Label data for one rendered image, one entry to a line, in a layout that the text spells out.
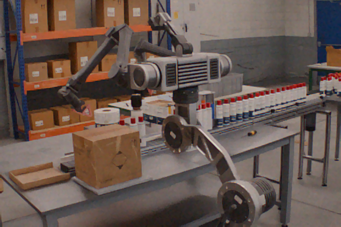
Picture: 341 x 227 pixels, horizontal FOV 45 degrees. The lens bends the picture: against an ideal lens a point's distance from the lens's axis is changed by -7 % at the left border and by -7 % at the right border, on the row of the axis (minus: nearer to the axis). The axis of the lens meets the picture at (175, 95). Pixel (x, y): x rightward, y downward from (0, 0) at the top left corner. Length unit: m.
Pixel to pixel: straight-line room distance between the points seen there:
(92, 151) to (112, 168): 0.16
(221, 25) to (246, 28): 0.87
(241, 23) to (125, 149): 8.00
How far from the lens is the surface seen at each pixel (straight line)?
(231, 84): 5.20
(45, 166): 2.80
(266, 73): 10.96
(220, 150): 2.03
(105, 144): 2.32
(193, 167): 2.68
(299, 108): 4.14
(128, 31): 2.48
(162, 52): 2.61
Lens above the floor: 1.73
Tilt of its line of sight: 10 degrees down
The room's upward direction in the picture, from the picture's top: 2 degrees counter-clockwise
